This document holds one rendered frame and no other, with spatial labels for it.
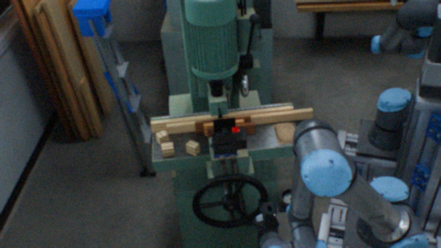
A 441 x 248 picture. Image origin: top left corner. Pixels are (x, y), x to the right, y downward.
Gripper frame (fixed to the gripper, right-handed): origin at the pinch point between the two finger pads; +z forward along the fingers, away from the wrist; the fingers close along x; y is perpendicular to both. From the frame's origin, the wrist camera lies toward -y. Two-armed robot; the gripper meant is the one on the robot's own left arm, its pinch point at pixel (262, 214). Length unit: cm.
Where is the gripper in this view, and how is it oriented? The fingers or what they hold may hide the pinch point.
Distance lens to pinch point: 177.9
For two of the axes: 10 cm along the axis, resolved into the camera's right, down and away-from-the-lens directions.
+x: 10.0, -0.5, 0.3
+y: 0.5, 9.9, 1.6
